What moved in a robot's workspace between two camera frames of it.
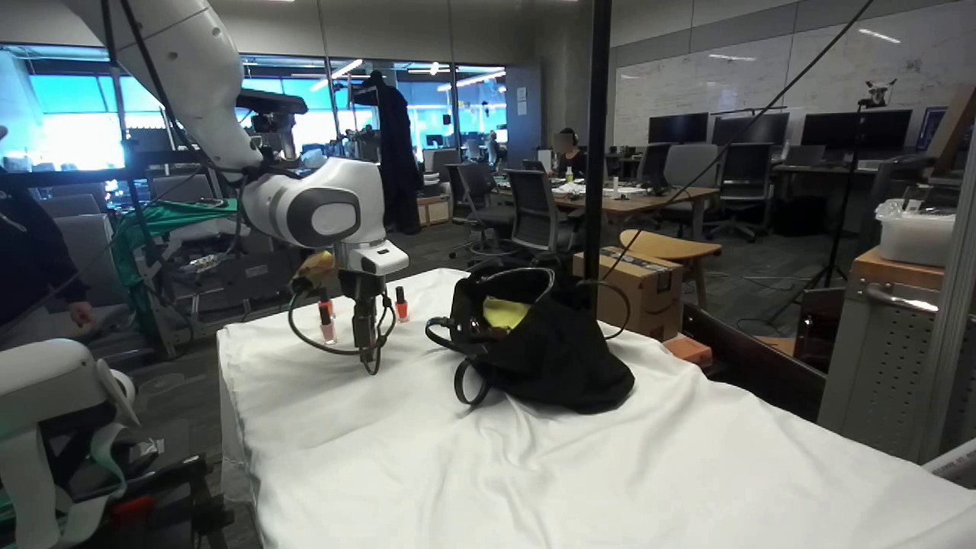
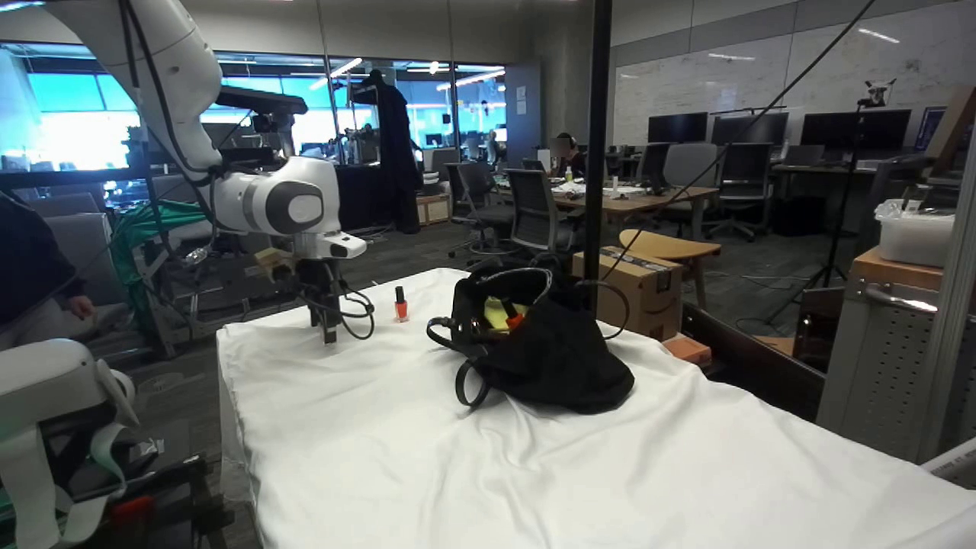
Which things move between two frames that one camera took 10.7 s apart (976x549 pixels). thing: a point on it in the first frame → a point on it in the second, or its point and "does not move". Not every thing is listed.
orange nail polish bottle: (402, 307) does not move
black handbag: (532, 341) does not move
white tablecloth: (318, 453) does not move
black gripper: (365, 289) → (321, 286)
